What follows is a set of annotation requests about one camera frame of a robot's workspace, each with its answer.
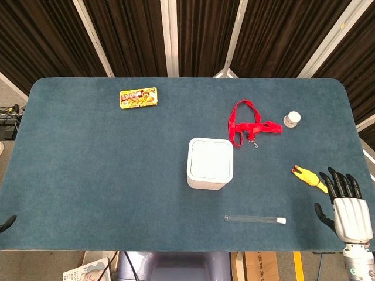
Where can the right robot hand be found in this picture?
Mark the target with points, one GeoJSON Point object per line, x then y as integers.
{"type": "Point", "coordinates": [350, 212]}

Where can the white square plastic box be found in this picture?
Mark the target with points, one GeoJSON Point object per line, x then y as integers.
{"type": "Point", "coordinates": [210, 164]}

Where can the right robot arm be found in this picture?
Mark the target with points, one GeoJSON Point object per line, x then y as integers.
{"type": "Point", "coordinates": [359, 262]}

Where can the printed paper box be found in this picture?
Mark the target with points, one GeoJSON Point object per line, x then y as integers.
{"type": "Point", "coordinates": [88, 270]}

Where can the purple robot base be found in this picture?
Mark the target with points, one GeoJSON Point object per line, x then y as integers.
{"type": "Point", "coordinates": [178, 266]}

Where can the small white bottle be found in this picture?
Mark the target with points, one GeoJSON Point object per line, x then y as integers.
{"type": "Point", "coordinates": [291, 119]}

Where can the clear test tube white cap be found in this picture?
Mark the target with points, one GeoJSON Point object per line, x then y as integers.
{"type": "Point", "coordinates": [255, 219]}

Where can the white tripod stand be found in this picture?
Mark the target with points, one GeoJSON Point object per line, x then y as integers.
{"type": "Point", "coordinates": [225, 70]}

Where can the blue table mat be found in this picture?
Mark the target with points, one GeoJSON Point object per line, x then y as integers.
{"type": "Point", "coordinates": [117, 175]}

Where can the brown cardboard box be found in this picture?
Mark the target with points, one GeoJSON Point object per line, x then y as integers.
{"type": "Point", "coordinates": [259, 265]}

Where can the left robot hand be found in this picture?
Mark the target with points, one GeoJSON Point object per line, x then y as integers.
{"type": "Point", "coordinates": [7, 222]}

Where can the yellow rubber chicken toy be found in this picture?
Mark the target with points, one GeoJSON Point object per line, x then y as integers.
{"type": "Point", "coordinates": [310, 178]}

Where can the yellow snack box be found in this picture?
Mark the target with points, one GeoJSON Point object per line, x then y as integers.
{"type": "Point", "coordinates": [139, 98]}

